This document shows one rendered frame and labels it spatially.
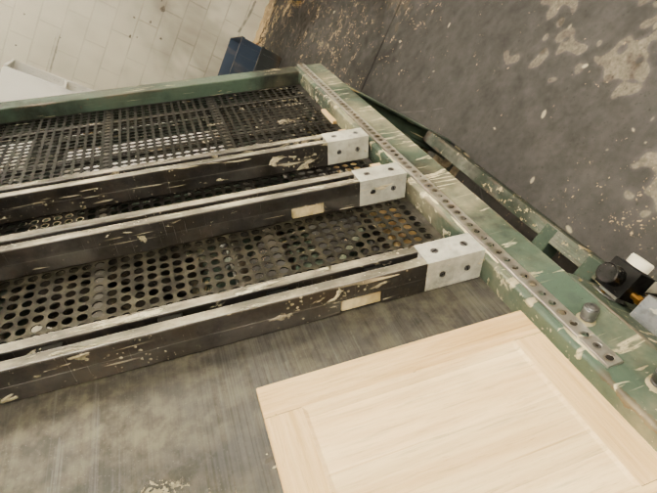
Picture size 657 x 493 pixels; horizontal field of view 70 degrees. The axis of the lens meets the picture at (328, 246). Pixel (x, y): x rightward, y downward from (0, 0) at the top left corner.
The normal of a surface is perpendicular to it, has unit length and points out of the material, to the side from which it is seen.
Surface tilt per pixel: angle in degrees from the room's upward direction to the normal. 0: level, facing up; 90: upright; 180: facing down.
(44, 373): 90
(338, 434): 58
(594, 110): 0
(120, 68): 90
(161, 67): 90
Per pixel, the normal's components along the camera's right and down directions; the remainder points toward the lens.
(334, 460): -0.02, -0.80
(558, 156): -0.81, -0.24
